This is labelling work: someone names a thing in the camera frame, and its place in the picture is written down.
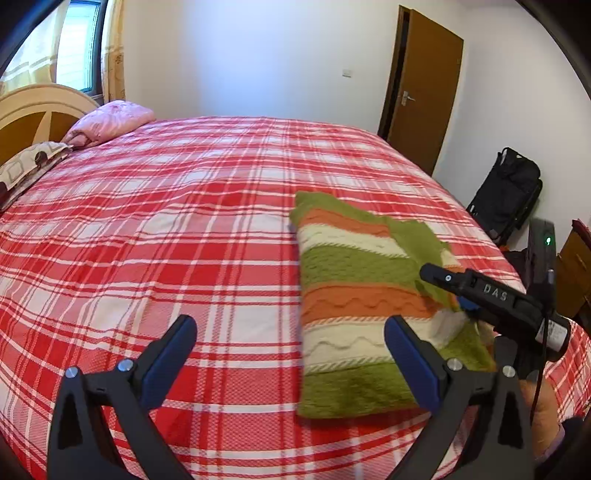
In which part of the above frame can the window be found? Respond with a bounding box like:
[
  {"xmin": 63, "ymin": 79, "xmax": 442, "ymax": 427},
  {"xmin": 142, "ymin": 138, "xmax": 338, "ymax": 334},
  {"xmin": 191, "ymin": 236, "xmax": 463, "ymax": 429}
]
[{"xmin": 0, "ymin": 0, "xmax": 105, "ymax": 96}]

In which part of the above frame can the black cable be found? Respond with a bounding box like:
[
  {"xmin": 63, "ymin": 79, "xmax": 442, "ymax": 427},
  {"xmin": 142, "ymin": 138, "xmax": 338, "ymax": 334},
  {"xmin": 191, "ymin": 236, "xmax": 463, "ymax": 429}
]
[{"xmin": 529, "ymin": 270, "xmax": 556, "ymax": 426}]

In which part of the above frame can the brown wooden door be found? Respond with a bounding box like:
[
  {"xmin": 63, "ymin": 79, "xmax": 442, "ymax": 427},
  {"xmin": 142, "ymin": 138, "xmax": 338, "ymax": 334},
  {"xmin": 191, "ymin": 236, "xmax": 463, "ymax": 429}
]
[{"xmin": 377, "ymin": 5, "xmax": 464, "ymax": 176}]

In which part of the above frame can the yellow curtain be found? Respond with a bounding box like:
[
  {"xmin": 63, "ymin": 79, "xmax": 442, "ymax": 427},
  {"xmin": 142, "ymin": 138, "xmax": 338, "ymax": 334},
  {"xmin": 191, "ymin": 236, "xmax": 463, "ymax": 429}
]
[{"xmin": 102, "ymin": 0, "xmax": 127, "ymax": 103}]

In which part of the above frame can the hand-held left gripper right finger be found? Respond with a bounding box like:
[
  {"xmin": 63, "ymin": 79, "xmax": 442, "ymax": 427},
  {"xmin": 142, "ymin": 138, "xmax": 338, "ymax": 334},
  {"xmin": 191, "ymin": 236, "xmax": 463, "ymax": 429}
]
[{"xmin": 385, "ymin": 316, "xmax": 537, "ymax": 480}]

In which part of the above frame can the brown patterned pillow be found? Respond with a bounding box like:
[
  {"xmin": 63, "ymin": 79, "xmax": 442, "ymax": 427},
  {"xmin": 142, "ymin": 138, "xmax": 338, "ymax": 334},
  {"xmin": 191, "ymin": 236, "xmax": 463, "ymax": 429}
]
[{"xmin": 0, "ymin": 141, "xmax": 75, "ymax": 211}]

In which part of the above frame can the person's right hand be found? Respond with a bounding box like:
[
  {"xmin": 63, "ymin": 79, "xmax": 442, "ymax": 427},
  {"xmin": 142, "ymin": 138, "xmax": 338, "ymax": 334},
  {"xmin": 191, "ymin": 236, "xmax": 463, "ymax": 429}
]
[{"xmin": 518, "ymin": 375, "xmax": 563, "ymax": 459}]

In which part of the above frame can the red plaid bed sheet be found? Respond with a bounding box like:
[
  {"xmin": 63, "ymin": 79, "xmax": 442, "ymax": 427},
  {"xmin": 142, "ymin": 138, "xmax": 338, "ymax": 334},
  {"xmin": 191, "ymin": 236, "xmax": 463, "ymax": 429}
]
[{"xmin": 0, "ymin": 115, "xmax": 591, "ymax": 480}]

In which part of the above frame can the black backpack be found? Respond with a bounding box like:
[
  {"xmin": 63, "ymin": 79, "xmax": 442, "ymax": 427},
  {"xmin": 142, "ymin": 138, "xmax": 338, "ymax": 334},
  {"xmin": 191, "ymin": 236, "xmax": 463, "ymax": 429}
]
[{"xmin": 465, "ymin": 147, "xmax": 544, "ymax": 241}]

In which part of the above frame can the green striped knit sweater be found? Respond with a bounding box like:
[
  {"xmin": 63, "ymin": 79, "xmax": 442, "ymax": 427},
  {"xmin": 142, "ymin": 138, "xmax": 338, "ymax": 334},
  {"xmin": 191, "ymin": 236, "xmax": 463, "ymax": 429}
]
[{"xmin": 288, "ymin": 191, "xmax": 498, "ymax": 420}]

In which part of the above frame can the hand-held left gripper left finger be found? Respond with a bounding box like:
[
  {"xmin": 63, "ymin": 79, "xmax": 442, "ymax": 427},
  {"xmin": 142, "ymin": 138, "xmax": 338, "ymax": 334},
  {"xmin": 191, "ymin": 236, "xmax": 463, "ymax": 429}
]
[{"xmin": 46, "ymin": 315, "xmax": 198, "ymax": 480}]

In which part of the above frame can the wooden round headboard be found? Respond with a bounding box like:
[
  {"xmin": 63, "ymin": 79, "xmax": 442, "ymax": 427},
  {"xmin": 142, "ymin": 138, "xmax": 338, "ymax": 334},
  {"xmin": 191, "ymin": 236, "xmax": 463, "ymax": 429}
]
[{"xmin": 0, "ymin": 83, "xmax": 102, "ymax": 165}]

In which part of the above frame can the pink pillow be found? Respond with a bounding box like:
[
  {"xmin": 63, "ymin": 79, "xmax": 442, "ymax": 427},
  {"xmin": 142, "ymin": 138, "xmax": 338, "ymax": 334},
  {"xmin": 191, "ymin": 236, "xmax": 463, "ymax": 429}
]
[{"xmin": 62, "ymin": 100, "xmax": 157, "ymax": 149}]

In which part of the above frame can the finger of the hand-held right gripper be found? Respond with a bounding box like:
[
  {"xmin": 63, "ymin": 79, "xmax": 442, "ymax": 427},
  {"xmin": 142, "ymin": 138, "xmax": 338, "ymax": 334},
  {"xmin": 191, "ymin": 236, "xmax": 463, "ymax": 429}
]
[
  {"xmin": 419, "ymin": 263, "xmax": 468, "ymax": 297},
  {"xmin": 457, "ymin": 295, "xmax": 483, "ymax": 321}
]

